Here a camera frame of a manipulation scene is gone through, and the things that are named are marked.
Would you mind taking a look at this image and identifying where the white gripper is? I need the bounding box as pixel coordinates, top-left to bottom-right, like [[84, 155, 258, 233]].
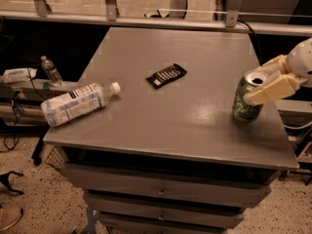
[[243, 38, 312, 106]]

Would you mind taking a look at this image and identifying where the green soda can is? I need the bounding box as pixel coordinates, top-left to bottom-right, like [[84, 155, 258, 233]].
[[232, 70, 267, 123]]

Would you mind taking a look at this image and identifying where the black rxbar chocolate wrapper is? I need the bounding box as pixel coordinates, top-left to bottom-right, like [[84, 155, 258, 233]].
[[146, 63, 187, 90]]

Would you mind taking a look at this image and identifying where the grey drawer cabinet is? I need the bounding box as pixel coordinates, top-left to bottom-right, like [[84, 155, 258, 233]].
[[46, 27, 297, 234]]

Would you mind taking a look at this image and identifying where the plastic bottle with white label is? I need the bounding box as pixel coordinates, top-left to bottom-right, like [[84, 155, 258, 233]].
[[41, 82, 121, 127]]

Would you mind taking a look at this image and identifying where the small clear water bottle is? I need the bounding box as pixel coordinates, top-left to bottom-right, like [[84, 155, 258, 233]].
[[41, 56, 63, 87]]

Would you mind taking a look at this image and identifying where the white wipes packet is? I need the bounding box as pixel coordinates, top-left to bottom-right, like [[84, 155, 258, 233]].
[[2, 67, 37, 84]]

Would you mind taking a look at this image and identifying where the brown shoe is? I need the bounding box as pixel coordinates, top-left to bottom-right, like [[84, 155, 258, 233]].
[[0, 206, 23, 231]]

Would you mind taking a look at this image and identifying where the metal railing frame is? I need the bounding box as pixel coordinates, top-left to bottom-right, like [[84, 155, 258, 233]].
[[0, 0, 312, 36]]

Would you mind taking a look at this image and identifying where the black cable on floor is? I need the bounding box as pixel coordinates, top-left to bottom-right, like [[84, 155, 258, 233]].
[[2, 88, 23, 152]]

